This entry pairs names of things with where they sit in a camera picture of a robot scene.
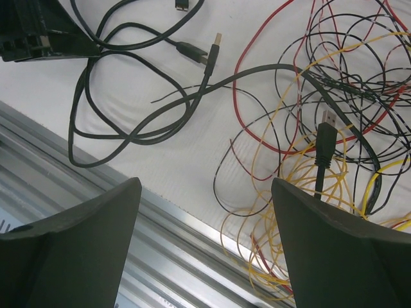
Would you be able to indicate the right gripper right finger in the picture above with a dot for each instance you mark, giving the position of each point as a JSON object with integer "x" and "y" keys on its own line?
{"x": 336, "y": 259}

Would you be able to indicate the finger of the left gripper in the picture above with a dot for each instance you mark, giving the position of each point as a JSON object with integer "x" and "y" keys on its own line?
{"x": 41, "y": 30}

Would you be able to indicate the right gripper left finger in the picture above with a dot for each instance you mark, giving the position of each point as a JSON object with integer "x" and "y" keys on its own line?
{"x": 74, "y": 258}

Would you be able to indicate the aluminium mounting rail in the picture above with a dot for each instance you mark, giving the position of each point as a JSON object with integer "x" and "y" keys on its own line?
{"x": 174, "y": 259}

